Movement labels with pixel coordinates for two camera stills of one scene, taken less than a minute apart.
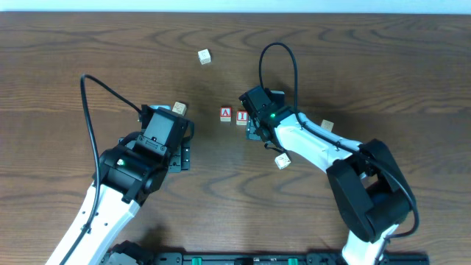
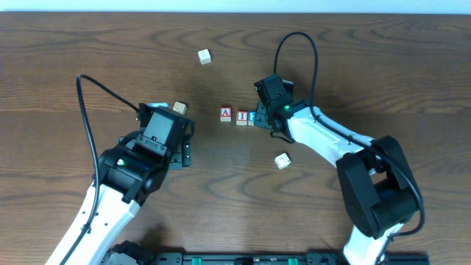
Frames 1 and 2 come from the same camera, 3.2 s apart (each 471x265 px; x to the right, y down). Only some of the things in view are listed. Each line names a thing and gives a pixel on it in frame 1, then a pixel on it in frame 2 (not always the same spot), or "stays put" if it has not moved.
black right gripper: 253,130 -> 261,115
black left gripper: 184,157 stays put
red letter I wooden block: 241,118 stays put
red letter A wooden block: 226,114 stays put
